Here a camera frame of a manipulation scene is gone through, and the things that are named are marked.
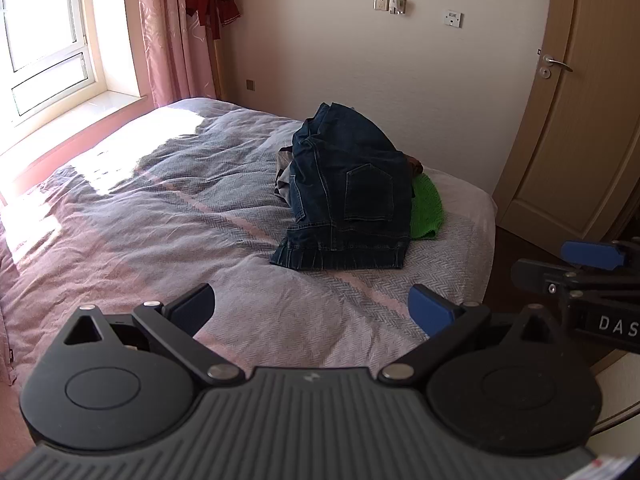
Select white window sill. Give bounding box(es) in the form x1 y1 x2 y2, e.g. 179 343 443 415
0 87 151 161

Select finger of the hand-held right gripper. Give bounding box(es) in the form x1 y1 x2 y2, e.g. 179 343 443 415
511 258 601 298
561 240 640 273

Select dark blue denim jeans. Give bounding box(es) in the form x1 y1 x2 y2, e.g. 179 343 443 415
270 102 416 272

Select grey garment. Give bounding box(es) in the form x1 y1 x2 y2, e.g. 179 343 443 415
274 146 302 206

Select beige wooden door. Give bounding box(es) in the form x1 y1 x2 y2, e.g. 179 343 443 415
492 0 640 243

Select silver door handle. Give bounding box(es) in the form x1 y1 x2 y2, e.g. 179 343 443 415
538 54 574 80

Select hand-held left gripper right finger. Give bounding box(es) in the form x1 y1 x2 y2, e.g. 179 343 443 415
377 284 563 387

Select white framed window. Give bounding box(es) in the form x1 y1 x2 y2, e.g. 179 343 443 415
0 0 108 128

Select white bed sheet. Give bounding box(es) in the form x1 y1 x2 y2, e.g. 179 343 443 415
425 166 499 231

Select green knit sweater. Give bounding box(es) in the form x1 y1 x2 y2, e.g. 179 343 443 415
409 172 446 239

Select wooden coat stand pole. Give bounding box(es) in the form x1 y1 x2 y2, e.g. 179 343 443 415
212 35 225 101

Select pink curtain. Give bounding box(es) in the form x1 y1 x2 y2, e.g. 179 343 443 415
134 0 222 109

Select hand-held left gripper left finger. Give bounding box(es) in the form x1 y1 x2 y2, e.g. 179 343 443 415
62 282 246 387

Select red hanging garment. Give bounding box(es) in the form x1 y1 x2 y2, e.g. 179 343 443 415
185 0 242 41

